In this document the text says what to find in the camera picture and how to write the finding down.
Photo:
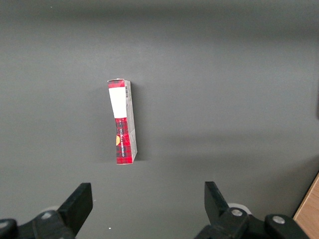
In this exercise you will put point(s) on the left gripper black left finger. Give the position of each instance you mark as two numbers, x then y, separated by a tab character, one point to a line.
74	206

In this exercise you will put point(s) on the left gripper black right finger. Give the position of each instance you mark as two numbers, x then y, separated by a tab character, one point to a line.
216	204

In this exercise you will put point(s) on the red plaid cardboard box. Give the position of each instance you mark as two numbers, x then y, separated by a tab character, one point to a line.
122	139

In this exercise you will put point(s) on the wooden two-drawer cabinet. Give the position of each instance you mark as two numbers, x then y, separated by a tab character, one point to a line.
309	216

